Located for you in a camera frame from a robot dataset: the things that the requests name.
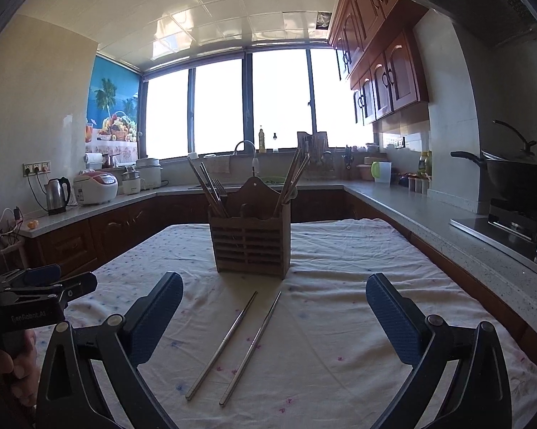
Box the gas stove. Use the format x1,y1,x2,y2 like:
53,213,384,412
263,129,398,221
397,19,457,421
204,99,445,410
450,198,537,266

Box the chrome sink faucet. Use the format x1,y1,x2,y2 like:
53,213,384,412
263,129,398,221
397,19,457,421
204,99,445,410
233,139,260,177

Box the white slow cooker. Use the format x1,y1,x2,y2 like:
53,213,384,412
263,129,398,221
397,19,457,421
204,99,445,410
135,158,162,191

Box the yellow detergent bottle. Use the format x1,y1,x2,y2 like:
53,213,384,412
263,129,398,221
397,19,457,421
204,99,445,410
258,126,267,153

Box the tropical fruit poster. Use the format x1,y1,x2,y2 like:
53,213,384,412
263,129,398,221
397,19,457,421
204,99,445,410
85,55,140,165

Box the floral white tablecloth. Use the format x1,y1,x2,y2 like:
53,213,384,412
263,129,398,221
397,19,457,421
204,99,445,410
33,217,537,429

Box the wooden chopstick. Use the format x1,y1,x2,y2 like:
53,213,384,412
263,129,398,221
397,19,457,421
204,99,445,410
282,153,310,204
199,162,229,218
272,147,301,217
187,158,225,217

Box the person's left hand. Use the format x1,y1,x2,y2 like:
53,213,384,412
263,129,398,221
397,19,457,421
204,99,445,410
0,329,40,408

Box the wooden utensil holder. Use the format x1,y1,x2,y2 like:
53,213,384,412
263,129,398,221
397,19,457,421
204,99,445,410
208,176,291,279

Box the white red rice cooker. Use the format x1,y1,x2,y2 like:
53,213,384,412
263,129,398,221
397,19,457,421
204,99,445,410
73,169,118,206

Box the upper wooden cabinets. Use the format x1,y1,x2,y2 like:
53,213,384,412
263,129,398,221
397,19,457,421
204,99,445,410
328,0,428,123

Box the electric steel kettle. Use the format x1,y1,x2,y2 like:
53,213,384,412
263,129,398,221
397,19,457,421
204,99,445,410
44,177,71,215

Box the steel chopstick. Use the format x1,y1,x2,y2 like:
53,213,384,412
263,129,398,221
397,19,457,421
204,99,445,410
185,291,258,401
219,291,282,408

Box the yellow oil bottle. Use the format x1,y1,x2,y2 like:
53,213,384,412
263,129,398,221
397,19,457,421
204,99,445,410
418,151,432,177

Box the black wok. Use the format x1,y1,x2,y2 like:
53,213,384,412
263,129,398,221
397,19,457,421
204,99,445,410
450,120,537,207

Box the dish rack with boards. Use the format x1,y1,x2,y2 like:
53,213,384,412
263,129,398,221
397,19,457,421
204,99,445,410
297,132,328,163

